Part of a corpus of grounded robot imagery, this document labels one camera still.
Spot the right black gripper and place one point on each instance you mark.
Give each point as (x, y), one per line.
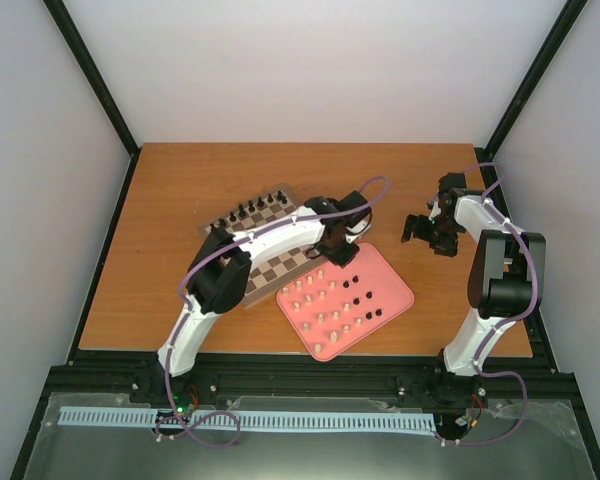
(446, 248)

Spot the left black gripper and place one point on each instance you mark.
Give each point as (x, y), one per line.
(342, 258)

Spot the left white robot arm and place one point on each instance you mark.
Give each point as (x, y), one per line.
(216, 281)

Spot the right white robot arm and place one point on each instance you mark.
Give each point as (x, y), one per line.
(505, 284)

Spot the wooden chess board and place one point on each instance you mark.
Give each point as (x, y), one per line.
(278, 256)

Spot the pink plastic tray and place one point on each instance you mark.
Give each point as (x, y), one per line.
(331, 308)

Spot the black aluminium frame rail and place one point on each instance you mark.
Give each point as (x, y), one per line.
(218, 379)

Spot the right black corner post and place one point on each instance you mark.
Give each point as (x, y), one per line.
(553, 41)

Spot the black corner post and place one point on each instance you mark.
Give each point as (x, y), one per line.
(553, 41)
(81, 53)

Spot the light blue cable duct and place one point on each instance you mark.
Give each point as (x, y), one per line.
(252, 421)

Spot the left black corner post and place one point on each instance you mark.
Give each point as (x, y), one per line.
(81, 53)

